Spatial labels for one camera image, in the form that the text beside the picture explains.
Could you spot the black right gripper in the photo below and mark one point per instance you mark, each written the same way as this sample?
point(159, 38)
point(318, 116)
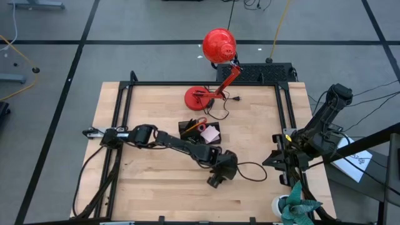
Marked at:
point(295, 156)

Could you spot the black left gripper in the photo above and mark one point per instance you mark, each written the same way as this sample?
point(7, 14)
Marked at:
point(226, 165)

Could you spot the pink sticky notes pad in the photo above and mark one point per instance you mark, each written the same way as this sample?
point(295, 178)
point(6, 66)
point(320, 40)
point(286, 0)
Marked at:
point(210, 134)

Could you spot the yellow pencil pink eraser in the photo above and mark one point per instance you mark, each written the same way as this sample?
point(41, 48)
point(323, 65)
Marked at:
point(192, 127)

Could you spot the black pen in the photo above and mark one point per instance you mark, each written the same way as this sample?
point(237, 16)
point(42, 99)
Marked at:
point(191, 122)
point(187, 124)

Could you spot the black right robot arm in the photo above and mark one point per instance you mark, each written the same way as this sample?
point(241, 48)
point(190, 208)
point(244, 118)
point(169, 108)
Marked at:
point(325, 118)

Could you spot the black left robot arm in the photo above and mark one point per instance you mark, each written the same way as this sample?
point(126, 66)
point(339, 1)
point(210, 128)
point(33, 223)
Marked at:
point(181, 145)

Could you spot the black mesh desk organizer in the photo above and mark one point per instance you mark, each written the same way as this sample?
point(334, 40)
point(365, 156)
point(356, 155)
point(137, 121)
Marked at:
point(184, 139)

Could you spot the white plant pot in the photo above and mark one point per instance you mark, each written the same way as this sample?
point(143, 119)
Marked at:
point(275, 206)

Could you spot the teal succulent plant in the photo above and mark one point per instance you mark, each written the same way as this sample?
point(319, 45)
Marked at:
point(297, 204)

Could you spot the white paper sheet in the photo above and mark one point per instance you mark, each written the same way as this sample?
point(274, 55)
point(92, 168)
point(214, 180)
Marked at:
point(353, 162)

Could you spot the black diagonal beam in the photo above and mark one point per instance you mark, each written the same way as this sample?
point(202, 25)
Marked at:
point(359, 145)

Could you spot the black perforated case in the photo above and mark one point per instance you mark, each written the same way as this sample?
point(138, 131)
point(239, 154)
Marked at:
point(256, 72)

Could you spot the red desk lamp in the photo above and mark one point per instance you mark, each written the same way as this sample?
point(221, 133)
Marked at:
point(218, 45)

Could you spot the black floor disc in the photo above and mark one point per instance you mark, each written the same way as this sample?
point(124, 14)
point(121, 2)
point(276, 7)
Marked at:
point(35, 70)

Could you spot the grey furniture foot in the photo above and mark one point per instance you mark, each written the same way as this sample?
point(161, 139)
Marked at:
point(12, 78)
point(37, 4)

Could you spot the black aluminium table frame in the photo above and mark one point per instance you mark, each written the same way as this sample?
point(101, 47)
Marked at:
point(187, 83)

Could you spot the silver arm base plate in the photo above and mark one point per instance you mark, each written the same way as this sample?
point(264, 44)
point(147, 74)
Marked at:
point(98, 131)

